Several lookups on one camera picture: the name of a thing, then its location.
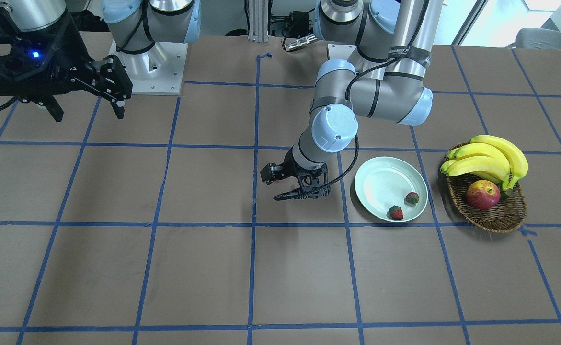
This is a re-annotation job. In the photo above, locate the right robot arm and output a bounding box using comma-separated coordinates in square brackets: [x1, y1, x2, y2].
[0, 0, 133, 122]

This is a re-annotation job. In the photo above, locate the brown wicker basket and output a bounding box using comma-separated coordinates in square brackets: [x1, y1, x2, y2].
[447, 174, 527, 233]

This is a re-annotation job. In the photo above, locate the black power adapter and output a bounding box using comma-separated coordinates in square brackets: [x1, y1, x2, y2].
[287, 11, 310, 37]

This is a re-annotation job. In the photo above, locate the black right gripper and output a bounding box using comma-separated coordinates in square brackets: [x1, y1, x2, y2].
[0, 14, 133, 122]

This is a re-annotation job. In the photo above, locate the red apple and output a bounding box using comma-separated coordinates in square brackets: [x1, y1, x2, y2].
[465, 180, 501, 210]

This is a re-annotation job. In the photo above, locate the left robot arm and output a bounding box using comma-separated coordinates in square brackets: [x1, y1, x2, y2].
[261, 0, 443, 201]

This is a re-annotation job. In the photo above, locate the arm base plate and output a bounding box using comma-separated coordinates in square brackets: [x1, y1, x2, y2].
[327, 43, 356, 60]
[109, 41, 190, 96]

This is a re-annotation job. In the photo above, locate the aluminium frame post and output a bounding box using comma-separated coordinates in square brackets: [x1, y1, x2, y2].
[244, 0, 271, 45]

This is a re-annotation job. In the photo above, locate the light green plate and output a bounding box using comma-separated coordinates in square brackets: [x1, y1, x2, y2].
[354, 156, 429, 223]

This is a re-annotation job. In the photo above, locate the yellow banana bunch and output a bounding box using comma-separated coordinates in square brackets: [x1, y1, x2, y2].
[440, 135, 528, 192]

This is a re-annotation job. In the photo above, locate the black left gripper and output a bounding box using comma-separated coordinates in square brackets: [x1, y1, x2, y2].
[260, 150, 331, 201]

